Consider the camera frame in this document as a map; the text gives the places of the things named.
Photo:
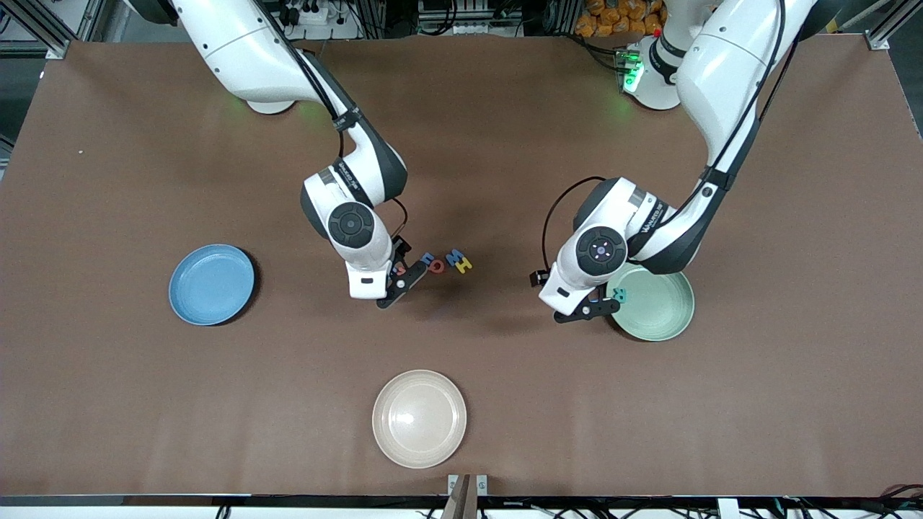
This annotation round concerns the yellow foam letter H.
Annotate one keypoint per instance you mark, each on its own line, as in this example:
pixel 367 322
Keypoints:
pixel 464 266

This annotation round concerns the aluminium frame profile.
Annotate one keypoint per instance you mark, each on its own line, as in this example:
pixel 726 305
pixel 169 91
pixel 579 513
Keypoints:
pixel 43 32
pixel 883 36

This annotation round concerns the beige round plate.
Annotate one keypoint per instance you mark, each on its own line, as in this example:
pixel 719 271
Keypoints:
pixel 419 419

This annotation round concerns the blue round plate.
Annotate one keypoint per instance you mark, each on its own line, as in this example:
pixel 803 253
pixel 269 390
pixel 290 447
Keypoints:
pixel 211 285

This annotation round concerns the small white edge bracket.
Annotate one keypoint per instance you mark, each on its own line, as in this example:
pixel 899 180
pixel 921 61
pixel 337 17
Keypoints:
pixel 727 508

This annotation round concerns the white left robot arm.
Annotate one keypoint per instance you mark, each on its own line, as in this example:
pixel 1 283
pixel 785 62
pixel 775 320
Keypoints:
pixel 728 72

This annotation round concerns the red foam letter Q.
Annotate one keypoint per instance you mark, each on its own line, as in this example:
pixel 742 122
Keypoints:
pixel 432 267

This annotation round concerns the pale green round plate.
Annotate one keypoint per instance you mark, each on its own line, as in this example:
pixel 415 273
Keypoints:
pixel 656 310

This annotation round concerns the black table edge rail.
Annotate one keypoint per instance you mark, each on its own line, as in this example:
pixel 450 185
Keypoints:
pixel 288 500

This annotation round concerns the blue foam letter W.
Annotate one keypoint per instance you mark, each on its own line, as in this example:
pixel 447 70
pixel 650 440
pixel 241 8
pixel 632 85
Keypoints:
pixel 453 257

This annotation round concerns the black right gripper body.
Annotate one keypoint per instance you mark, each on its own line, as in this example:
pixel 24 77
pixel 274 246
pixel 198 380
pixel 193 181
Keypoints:
pixel 401 250

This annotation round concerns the white power strip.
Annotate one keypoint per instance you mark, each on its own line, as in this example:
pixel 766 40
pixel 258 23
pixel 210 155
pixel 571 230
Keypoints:
pixel 306 14

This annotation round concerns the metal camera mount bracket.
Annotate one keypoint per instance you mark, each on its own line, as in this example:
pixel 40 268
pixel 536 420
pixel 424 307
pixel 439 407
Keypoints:
pixel 456 486

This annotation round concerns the orange packets pile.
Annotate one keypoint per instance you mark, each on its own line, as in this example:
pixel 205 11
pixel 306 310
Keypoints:
pixel 613 18

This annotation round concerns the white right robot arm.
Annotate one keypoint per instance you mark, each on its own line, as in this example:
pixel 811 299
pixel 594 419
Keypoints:
pixel 245 50

